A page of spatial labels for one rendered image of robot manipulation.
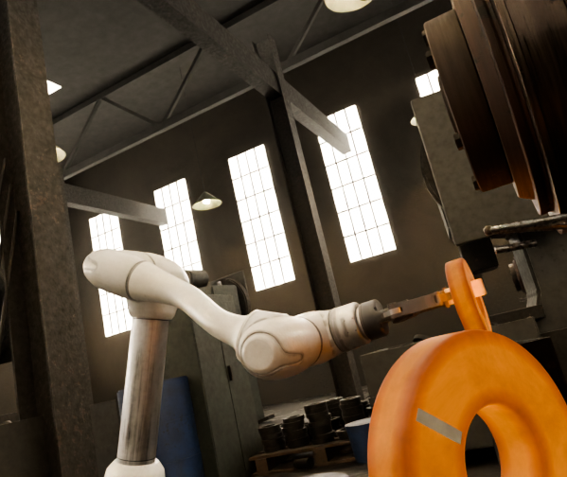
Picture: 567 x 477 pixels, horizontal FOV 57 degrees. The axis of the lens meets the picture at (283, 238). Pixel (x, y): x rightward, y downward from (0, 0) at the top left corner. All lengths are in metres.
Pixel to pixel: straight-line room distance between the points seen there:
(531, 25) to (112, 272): 1.02
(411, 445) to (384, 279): 10.96
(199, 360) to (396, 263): 7.56
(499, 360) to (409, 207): 10.94
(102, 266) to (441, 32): 0.94
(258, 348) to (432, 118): 2.91
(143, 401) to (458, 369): 1.22
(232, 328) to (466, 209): 2.63
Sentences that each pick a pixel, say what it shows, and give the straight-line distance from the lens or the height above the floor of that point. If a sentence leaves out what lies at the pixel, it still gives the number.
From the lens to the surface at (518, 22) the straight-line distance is 0.68.
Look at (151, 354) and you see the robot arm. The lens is 1.47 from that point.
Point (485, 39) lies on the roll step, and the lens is 0.74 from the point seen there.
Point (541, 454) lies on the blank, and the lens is 0.38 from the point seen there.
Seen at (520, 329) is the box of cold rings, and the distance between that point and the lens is 3.21.
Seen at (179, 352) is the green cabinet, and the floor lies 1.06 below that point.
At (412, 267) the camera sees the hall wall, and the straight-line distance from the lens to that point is 11.12.
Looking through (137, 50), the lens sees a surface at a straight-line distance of 11.79.
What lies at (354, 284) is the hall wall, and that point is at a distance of 11.44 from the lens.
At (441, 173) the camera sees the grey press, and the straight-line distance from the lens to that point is 3.52.
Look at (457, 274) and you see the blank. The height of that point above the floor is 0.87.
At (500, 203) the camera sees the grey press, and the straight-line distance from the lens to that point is 3.48.
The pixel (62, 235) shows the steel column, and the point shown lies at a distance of 3.76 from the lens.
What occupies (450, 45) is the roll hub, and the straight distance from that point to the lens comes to 0.78.
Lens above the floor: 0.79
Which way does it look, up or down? 13 degrees up
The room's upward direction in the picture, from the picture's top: 13 degrees counter-clockwise
